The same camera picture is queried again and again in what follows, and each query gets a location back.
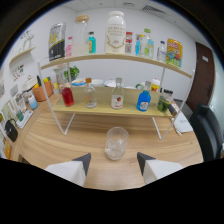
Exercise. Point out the black handbag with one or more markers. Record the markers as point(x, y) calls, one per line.
point(11, 131)

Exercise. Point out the clear bottle green cap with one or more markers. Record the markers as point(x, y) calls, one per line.
point(147, 46)

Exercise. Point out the large glass jar cork lid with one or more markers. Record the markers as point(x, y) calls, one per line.
point(80, 38)

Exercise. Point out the red wall poster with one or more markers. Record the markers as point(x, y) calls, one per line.
point(128, 40)

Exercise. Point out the white container yellow label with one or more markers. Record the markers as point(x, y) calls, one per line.
point(155, 85)

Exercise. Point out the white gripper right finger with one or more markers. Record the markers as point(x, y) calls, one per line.
point(156, 170)

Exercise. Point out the pink liquid bottle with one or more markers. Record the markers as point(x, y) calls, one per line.
point(69, 49)

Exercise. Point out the clear bottle white cap red label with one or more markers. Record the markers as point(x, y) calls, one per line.
point(117, 100)

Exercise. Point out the wooden wall shelf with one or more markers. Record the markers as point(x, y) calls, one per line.
point(23, 54)

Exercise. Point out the large white jar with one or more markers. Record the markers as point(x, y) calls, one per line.
point(115, 33)

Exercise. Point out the black chair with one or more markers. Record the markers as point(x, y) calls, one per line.
point(206, 130)

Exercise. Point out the brown door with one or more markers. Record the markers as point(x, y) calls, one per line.
point(201, 76)

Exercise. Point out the teal liquid bottle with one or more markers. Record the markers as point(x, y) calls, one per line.
point(92, 44)

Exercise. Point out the blue liquid bottle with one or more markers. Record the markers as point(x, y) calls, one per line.
point(143, 101)

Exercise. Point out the yellow snack bag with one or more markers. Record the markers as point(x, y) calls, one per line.
point(174, 53)

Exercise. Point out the light blue cup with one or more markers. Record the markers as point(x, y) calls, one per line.
point(33, 102)

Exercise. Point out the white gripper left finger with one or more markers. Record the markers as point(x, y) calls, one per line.
point(71, 170)

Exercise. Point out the black and yellow bag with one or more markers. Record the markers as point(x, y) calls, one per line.
point(57, 43)

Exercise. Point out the clear drinking glass with ice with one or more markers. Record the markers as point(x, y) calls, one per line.
point(116, 146)

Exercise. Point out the clear bottle orange cap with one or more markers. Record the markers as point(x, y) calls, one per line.
point(90, 98)

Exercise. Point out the orange pot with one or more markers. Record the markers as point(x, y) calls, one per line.
point(42, 92)

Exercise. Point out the white zip pouch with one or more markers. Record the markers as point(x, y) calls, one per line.
point(182, 125)

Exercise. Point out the small light blue bottle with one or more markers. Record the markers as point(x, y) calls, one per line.
point(137, 46)

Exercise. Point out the red liquid bottle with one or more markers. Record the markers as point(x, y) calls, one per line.
point(68, 97)

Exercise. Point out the clear bottle blue cap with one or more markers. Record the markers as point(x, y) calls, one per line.
point(161, 53)

